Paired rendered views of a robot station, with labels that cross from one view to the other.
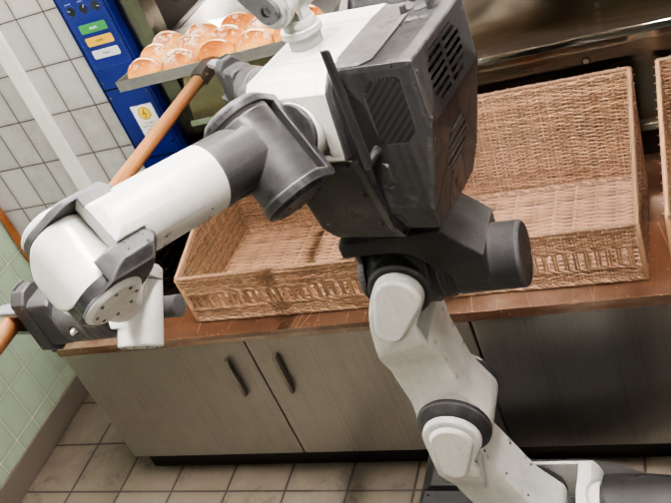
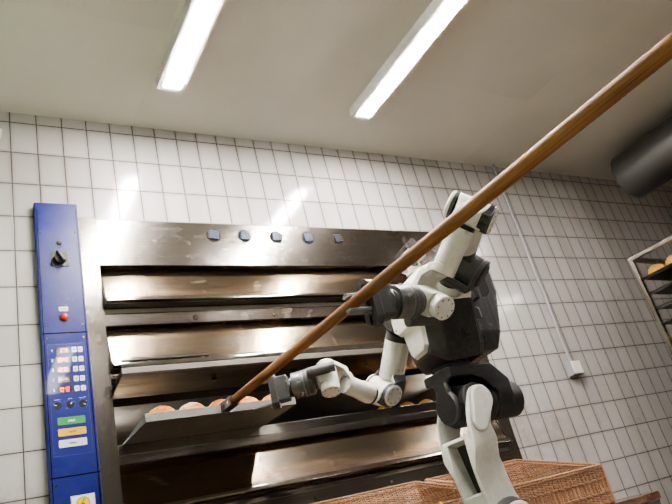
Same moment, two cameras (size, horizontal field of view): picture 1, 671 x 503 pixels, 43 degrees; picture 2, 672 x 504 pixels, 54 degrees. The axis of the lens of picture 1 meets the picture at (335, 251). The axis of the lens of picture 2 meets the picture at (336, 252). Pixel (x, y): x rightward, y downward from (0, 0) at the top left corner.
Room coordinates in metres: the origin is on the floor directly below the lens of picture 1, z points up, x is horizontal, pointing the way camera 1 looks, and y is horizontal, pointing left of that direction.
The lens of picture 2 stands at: (0.50, 1.85, 0.68)
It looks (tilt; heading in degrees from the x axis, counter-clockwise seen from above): 24 degrees up; 297
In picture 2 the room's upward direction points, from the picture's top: 15 degrees counter-clockwise
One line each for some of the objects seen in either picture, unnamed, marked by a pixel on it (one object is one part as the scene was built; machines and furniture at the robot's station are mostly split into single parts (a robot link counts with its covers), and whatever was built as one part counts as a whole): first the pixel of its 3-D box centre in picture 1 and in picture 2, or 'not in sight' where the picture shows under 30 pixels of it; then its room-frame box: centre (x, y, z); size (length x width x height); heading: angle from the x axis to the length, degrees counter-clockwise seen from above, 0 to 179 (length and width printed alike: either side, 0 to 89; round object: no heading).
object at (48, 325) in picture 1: (65, 314); (387, 302); (1.12, 0.41, 1.20); 0.12 x 0.10 x 0.13; 61
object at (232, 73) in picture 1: (246, 86); (287, 387); (1.72, 0.03, 1.20); 0.12 x 0.10 x 0.13; 27
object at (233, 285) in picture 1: (296, 218); not in sight; (1.97, 0.06, 0.72); 0.56 x 0.49 x 0.28; 60
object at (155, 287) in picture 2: not in sight; (303, 283); (1.93, -0.58, 1.80); 1.79 x 0.11 x 0.19; 62
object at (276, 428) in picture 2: not in sight; (332, 421); (1.95, -0.59, 1.16); 1.80 x 0.06 x 0.04; 62
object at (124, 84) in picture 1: (237, 31); (207, 422); (2.11, 0.01, 1.19); 0.55 x 0.36 x 0.03; 62
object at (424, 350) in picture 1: (433, 345); (483, 468); (1.19, -0.10, 0.78); 0.18 x 0.15 x 0.47; 152
